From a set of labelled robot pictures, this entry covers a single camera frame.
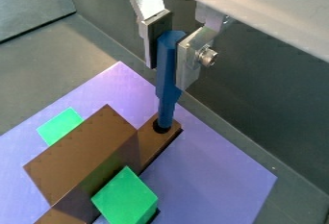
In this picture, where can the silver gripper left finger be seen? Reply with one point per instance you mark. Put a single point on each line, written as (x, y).
(154, 20)

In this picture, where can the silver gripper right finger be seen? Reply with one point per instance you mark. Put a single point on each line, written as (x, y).
(195, 52)

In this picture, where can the blue peg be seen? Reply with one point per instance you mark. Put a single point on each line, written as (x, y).
(166, 90)

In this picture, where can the purple base block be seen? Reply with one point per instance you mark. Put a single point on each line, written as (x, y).
(209, 183)

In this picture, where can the brown block with hole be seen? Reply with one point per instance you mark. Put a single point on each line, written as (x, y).
(76, 166)

